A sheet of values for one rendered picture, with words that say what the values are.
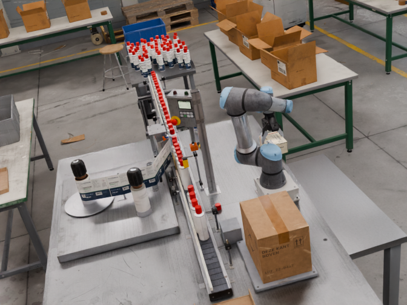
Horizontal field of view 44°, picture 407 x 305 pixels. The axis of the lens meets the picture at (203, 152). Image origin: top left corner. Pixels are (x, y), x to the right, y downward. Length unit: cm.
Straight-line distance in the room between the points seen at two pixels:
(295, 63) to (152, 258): 227
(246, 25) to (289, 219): 334
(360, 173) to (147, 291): 262
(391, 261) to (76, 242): 167
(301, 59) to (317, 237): 204
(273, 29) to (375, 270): 248
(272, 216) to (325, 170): 89
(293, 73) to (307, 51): 22
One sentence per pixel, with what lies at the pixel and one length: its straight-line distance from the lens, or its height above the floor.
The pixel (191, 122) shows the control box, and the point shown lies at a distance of 286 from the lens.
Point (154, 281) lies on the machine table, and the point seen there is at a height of 83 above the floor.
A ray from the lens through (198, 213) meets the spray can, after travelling 257.
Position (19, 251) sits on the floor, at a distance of 461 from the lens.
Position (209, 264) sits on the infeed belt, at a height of 88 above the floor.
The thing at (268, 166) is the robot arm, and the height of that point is 107.
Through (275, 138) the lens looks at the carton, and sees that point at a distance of 316.
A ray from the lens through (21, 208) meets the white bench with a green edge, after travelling 376.
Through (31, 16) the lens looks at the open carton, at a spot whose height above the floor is 100.
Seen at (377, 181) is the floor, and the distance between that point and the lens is 456.
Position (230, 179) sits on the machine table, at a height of 83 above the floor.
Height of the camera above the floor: 258
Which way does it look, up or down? 30 degrees down
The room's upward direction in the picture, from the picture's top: 11 degrees counter-clockwise
